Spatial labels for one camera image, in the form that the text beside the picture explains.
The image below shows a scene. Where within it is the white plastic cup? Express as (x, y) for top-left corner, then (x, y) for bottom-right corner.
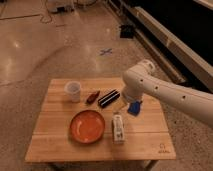
(64, 81), (81, 103)

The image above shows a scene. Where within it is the dark red small object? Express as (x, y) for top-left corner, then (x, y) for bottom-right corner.
(86, 91), (100, 104)

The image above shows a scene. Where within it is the orange ceramic bowl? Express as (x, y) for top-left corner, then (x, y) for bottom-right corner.
(69, 110), (105, 144)

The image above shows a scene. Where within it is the black striped box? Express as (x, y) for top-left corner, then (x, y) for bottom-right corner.
(98, 90), (120, 108)

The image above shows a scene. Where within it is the black box on floor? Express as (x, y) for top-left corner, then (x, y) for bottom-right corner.
(120, 25), (134, 38)

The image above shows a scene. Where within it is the wooden table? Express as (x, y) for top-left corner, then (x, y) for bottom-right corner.
(25, 78), (176, 163)

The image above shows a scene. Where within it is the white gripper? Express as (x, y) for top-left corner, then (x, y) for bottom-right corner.
(113, 95), (135, 113)

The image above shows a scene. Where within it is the blue plastic object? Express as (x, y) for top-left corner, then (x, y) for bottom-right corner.
(127, 101), (142, 116)

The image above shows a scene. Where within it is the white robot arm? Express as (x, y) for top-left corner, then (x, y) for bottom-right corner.
(121, 59), (213, 129)

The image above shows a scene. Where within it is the floor cable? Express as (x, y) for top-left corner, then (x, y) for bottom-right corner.
(39, 0), (54, 24)

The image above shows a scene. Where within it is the long grey rail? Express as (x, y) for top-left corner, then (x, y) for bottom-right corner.
(106, 0), (213, 93)

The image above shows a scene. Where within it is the white bottle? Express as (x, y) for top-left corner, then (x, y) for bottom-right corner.
(112, 114), (125, 143)

